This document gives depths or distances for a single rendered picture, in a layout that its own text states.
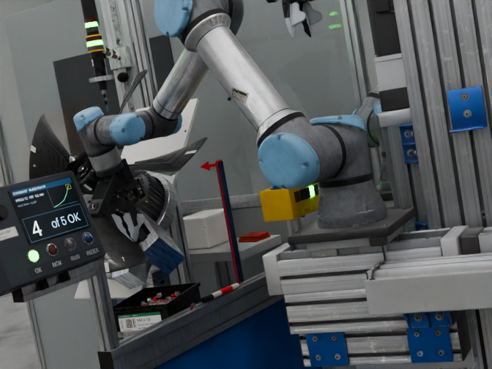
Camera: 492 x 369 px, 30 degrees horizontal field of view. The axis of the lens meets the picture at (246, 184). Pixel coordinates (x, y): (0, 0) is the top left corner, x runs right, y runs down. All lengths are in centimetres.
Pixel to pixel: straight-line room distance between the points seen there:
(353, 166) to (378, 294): 28
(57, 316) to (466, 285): 249
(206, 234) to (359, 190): 123
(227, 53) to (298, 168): 30
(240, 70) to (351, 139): 27
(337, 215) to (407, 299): 25
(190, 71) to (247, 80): 32
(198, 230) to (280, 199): 60
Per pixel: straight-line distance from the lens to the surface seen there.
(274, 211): 258
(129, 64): 318
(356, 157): 193
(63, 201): 187
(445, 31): 203
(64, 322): 395
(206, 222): 309
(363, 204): 194
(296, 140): 180
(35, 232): 180
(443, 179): 206
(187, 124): 290
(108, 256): 246
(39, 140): 290
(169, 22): 198
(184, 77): 221
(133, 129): 221
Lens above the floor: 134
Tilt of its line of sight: 5 degrees down
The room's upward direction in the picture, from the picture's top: 10 degrees counter-clockwise
